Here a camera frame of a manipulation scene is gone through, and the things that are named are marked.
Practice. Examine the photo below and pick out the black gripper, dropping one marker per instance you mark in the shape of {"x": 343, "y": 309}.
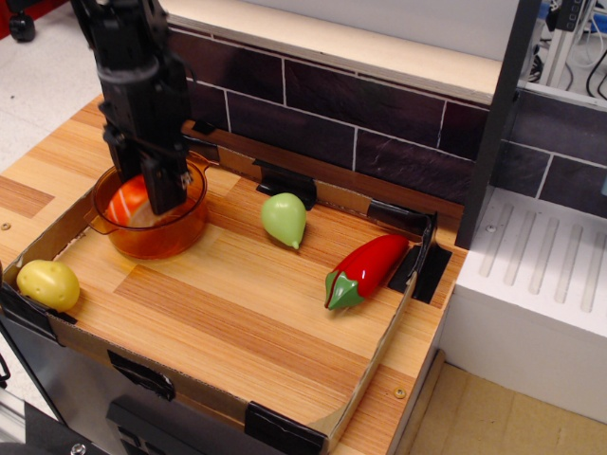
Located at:
{"x": 145, "y": 105}

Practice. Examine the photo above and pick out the orange salmon sushi toy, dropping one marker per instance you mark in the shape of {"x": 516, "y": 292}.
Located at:
{"x": 130, "y": 205}

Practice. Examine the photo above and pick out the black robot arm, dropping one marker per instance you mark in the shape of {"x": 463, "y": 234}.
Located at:
{"x": 125, "y": 30}

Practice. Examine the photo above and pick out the brown cardboard fence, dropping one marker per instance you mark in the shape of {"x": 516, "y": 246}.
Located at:
{"x": 225, "y": 347}

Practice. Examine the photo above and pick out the transparent orange plastic pot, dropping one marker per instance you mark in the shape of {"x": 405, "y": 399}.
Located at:
{"x": 177, "y": 230}

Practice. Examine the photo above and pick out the green toy pear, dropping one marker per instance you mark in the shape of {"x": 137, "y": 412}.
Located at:
{"x": 284, "y": 218}

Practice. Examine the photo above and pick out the yellow toy potato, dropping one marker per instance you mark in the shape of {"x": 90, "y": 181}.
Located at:
{"x": 52, "y": 284}

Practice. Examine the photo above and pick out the red toy chili pepper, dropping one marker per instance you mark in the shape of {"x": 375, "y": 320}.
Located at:
{"x": 357, "y": 276}

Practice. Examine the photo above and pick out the dark brick backsplash panel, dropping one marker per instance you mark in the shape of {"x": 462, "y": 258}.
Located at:
{"x": 556, "y": 150}

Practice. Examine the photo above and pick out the white toy sink drainboard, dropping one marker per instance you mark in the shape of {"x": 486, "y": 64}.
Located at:
{"x": 528, "y": 311}

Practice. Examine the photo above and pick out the dark grey vertical post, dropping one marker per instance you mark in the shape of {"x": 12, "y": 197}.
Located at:
{"x": 499, "y": 120}

